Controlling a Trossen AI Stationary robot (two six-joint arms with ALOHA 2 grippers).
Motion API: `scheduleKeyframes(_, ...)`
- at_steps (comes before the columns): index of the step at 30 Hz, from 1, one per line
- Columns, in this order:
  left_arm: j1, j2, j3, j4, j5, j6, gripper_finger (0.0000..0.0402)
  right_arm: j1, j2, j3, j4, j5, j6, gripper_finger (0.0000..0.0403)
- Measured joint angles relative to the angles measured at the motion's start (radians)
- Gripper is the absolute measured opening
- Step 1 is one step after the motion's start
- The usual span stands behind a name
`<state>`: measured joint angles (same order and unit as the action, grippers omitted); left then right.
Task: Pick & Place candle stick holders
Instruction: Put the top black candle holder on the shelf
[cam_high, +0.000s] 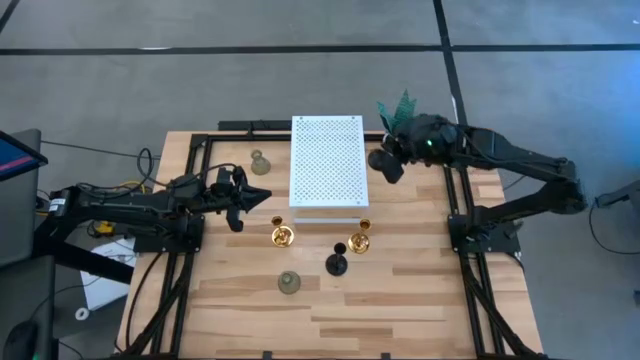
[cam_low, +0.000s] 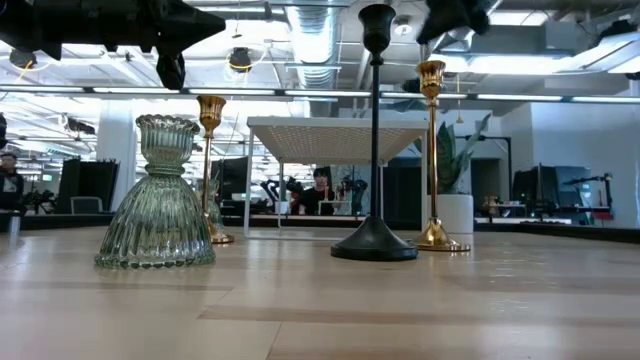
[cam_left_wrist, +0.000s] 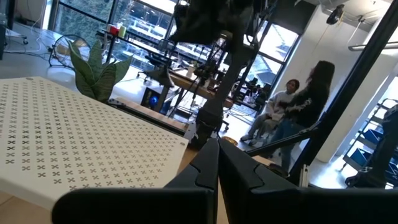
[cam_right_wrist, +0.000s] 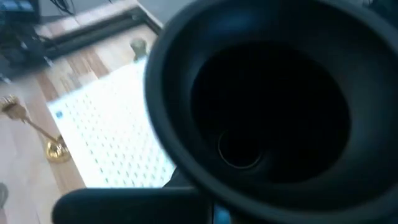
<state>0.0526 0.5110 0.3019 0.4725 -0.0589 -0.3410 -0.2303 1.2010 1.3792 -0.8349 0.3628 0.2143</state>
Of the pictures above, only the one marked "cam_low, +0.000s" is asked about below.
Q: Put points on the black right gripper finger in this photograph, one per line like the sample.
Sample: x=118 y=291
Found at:
x=450 y=15

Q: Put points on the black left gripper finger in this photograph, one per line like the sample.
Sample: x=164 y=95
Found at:
x=171 y=70
x=185 y=27

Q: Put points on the short gold candlestick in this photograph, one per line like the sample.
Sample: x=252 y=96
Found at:
x=210 y=112

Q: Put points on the tall gold candlestick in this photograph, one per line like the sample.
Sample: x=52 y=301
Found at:
x=431 y=80

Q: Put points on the large green ribbed glass holder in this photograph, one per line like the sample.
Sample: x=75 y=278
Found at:
x=155 y=220

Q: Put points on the tall black candlestick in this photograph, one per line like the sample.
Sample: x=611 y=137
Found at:
x=374 y=240

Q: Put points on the black background robot arm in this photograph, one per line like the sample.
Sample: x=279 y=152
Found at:
x=272 y=189

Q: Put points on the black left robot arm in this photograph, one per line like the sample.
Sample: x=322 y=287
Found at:
x=25 y=20

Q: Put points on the black ceiling-hung device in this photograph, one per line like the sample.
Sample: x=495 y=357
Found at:
x=240 y=59
x=22 y=58

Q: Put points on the white square column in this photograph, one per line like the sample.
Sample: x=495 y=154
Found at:
x=116 y=155

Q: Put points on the black computer monitor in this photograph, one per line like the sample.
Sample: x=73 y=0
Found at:
x=570 y=182
x=525 y=185
x=230 y=177

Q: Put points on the black room partition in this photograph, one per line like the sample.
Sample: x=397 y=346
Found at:
x=95 y=182

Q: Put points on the green leafy plant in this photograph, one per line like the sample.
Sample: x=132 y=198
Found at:
x=450 y=165

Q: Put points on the grey chair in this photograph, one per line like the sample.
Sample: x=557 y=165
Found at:
x=86 y=206

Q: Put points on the white perforated metal stand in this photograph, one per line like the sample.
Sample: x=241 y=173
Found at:
x=335 y=140

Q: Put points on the person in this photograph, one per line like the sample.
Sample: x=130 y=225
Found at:
x=316 y=197
x=10 y=187

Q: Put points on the white planter pot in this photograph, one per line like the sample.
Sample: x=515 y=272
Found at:
x=457 y=212

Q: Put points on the wooden desk grey legs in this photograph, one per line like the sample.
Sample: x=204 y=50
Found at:
x=545 y=207

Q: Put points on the red object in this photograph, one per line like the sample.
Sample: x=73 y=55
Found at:
x=602 y=216

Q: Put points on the silver ventilation duct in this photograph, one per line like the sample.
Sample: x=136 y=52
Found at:
x=315 y=40

